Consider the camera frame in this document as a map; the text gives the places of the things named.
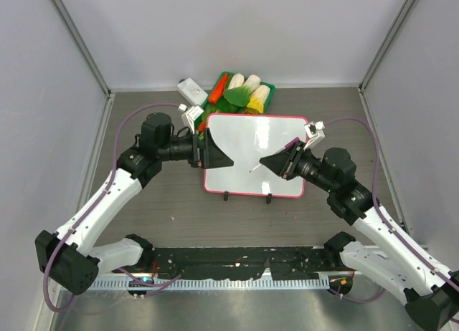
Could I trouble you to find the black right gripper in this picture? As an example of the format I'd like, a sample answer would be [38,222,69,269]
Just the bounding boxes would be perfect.
[260,140,337,193]

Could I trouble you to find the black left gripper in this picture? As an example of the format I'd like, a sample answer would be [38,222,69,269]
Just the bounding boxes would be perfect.
[158,127,233,168]

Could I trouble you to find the white marker with pink cap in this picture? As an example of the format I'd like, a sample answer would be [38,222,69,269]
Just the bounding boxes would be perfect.
[248,139,301,173]

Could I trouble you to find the pink framed whiteboard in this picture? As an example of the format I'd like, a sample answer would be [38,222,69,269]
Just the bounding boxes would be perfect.
[204,113,308,198]

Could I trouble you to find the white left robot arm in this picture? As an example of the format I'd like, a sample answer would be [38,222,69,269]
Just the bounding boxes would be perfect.
[35,112,234,296]

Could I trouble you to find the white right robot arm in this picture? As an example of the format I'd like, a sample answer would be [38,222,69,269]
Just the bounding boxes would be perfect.
[259,141,458,330]

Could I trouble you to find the green plastic vegetable tray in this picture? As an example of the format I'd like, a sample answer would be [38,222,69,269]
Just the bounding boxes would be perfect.
[195,72,276,135]

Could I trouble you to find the orange toy carrot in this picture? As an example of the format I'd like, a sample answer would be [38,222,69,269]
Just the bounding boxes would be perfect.
[208,73,228,105]

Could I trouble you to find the white yellow toy cabbage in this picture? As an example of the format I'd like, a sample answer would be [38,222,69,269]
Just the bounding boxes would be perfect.
[245,85,270,115]

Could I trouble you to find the white rectangular bottle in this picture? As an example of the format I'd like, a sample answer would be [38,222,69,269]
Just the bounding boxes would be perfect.
[177,78,209,106]

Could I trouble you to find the white toy cabbage left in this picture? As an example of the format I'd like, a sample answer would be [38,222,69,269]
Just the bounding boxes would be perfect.
[227,73,245,90]

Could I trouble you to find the white toy cabbage middle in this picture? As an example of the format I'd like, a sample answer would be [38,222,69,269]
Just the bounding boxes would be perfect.
[242,75,261,94]

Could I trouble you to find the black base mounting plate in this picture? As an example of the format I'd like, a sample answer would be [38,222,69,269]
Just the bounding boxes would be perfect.
[125,246,349,281]

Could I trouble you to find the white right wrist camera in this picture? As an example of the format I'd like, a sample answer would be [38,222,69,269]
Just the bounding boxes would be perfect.
[304,121,325,149]

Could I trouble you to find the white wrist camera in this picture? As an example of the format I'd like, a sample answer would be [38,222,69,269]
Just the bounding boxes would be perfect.
[304,121,325,149]
[178,104,204,134]

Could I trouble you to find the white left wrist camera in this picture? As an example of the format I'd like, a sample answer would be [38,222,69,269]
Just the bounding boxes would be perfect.
[178,104,204,134]

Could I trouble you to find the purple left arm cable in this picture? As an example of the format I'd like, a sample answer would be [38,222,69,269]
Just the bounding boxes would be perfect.
[42,103,184,314]

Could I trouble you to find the white slotted cable duct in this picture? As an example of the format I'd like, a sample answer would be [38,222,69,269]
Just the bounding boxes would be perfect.
[88,275,330,292]

